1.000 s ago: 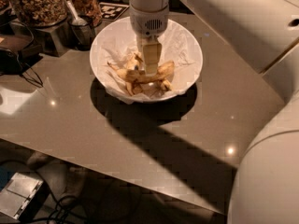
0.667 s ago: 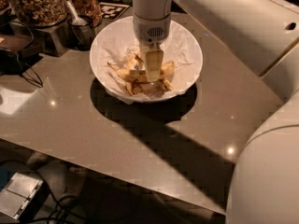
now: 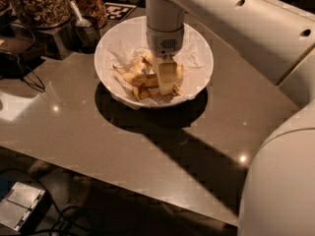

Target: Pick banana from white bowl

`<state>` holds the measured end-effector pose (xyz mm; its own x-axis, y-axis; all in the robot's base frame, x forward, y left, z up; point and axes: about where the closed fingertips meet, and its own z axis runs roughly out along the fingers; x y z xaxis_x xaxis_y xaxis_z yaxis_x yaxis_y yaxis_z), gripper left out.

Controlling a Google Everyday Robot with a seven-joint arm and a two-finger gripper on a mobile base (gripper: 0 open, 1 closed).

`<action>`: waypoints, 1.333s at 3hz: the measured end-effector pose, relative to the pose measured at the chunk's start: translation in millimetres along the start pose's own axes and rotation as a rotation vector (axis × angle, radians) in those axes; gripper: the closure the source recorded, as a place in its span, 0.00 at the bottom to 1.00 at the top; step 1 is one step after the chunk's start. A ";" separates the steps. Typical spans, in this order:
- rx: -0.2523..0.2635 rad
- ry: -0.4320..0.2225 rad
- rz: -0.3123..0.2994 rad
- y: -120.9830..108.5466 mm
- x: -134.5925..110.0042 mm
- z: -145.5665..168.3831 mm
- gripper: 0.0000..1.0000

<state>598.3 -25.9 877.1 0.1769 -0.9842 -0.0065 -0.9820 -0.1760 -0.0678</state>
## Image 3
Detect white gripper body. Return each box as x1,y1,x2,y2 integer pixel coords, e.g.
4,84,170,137
147,25,184,57

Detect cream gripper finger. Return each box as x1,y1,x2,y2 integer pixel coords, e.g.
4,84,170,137
157,61,177,94
152,56,163,71

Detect small yellow banana left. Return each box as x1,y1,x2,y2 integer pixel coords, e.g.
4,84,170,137
132,51,153,101

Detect black white fiducial marker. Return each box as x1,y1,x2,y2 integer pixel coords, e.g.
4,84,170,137
105,2,136,22

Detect metal stand block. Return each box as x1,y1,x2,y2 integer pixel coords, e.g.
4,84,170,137
34,23,74,60

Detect small yellow banana right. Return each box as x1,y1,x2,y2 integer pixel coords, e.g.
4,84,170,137
151,58,179,95

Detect glass jar of nuts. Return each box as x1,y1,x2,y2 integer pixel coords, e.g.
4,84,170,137
11,0,71,30

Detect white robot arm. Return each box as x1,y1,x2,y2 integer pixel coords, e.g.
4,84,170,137
146,0,315,236

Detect black device with cable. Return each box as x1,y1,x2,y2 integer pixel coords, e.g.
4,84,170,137
0,23,47,93

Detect white paper liner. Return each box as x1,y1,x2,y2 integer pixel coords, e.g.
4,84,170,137
105,19,207,111

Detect glass jar of granola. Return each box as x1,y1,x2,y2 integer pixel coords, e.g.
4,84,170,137
76,0,107,29

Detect white bowl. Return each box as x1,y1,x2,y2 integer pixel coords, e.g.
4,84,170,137
94,15,215,109

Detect black floor cables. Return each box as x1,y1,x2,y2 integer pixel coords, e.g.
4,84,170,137
0,167,152,236

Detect white plastic spoon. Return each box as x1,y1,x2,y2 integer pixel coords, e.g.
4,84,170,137
68,0,92,28

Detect small yellow banana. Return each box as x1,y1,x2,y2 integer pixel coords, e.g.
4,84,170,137
132,51,153,101
151,58,179,95

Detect grey metal box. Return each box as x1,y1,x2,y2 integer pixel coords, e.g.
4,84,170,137
0,182,46,232

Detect dark cup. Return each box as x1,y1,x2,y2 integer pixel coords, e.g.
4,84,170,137
71,16,100,53

